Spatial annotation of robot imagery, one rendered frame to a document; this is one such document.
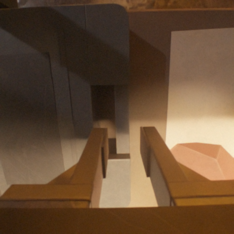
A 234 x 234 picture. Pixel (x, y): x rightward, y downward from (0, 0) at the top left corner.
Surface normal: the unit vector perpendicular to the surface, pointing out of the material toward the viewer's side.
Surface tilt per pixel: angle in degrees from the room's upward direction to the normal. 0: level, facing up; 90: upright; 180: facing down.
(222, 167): 40
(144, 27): 0
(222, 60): 0
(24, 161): 0
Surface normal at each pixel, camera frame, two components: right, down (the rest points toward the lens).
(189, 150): -0.45, -0.22
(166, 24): 0.00, 0.28
